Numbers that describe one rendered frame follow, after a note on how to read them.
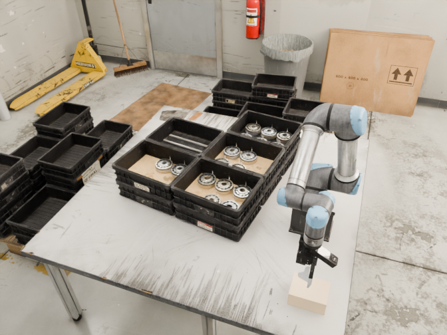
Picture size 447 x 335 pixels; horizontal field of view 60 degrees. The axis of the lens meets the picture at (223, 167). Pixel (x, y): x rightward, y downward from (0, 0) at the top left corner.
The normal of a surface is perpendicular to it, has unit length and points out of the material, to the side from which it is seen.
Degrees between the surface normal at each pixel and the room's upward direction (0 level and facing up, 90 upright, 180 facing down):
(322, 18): 90
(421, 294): 0
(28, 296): 0
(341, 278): 0
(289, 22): 90
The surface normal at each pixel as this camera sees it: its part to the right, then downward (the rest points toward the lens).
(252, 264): -0.02, -0.79
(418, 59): -0.35, 0.44
